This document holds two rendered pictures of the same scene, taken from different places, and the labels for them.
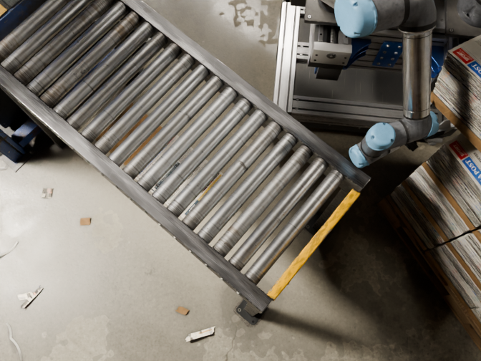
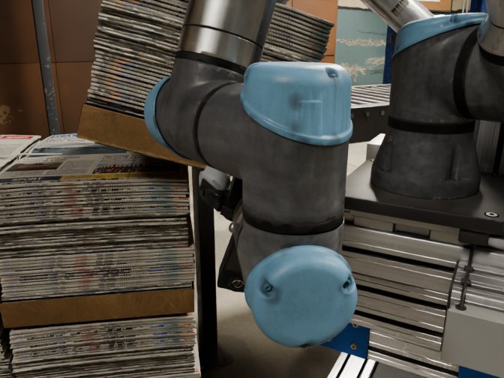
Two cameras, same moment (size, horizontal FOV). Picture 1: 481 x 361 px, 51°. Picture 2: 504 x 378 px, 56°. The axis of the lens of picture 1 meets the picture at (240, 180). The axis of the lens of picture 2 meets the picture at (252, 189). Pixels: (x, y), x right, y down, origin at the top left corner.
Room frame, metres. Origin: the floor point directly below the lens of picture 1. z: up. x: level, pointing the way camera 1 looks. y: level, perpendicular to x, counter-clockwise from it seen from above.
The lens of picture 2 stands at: (1.13, -1.53, 1.03)
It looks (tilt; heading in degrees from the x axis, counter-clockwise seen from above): 18 degrees down; 114
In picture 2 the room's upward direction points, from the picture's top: straight up
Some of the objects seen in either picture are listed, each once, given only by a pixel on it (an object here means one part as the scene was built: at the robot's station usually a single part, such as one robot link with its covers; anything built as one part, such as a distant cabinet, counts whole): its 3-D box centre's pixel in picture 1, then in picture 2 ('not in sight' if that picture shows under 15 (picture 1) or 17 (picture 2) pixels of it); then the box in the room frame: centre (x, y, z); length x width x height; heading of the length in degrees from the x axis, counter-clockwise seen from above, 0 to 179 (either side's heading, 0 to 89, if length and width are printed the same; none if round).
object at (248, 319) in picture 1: (251, 309); not in sight; (0.08, -0.07, 0.01); 0.14 x 0.13 x 0.01; 141
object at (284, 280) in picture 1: (315, 243); not in sight; (0.25, -0.23, 0.81); 0.43 x 0.03 x 0.02; 141
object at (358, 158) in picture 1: (368, 150); not in sight; (0.54, -0.40, 0.85); 0.11 x 0.08 x 0.09; 120
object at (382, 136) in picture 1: (383, 138); not in sight; (0.55, -0.42, 0.94); 0.11 x 0.08 x 0.11; 110
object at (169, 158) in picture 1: (188, 137); not in sight; (0.60, 0.18, 0.77); 0.47 x 0.05 x 0.05; 141
